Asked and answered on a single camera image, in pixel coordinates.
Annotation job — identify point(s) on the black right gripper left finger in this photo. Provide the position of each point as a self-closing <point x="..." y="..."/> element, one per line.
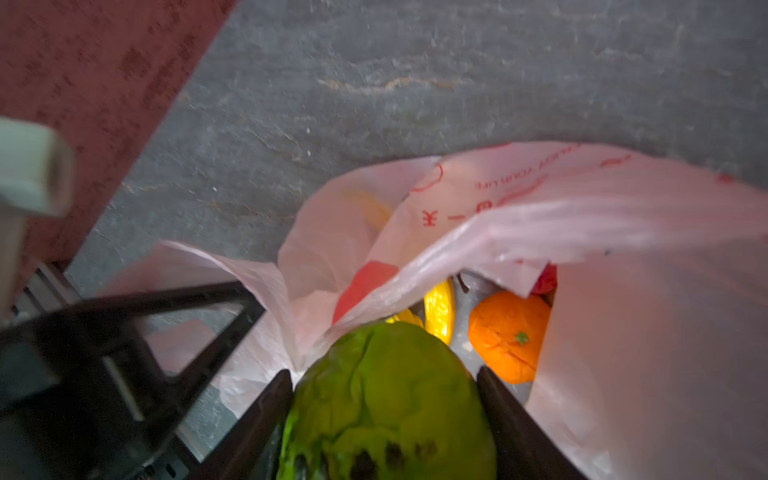
<point x="251" y="449"/>

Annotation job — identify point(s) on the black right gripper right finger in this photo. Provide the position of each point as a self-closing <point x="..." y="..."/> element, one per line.
<point x="523" y="450"/>

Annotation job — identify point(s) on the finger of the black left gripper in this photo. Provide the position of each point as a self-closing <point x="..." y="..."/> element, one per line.
<point x="97" y="389"/>

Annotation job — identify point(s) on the green fake fruit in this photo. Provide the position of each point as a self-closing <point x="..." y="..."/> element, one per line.
<point x="387" y="401"/>

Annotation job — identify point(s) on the pink plastic bag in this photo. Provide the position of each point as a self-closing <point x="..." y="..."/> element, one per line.
<point x="654" y="363"/>

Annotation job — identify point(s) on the orange fake tangerine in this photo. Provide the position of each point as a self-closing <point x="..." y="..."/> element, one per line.
<point x="507" y="331"/>

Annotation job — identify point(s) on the yellow fake banana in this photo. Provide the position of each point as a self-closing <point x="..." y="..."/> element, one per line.
<point x="439" y="310"/>

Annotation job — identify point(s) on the red fake fruit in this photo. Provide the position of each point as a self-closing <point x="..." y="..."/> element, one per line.
<point x="547" y="281"/>

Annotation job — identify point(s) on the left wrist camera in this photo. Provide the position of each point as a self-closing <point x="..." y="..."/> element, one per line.
<point x="37" y="180"/>

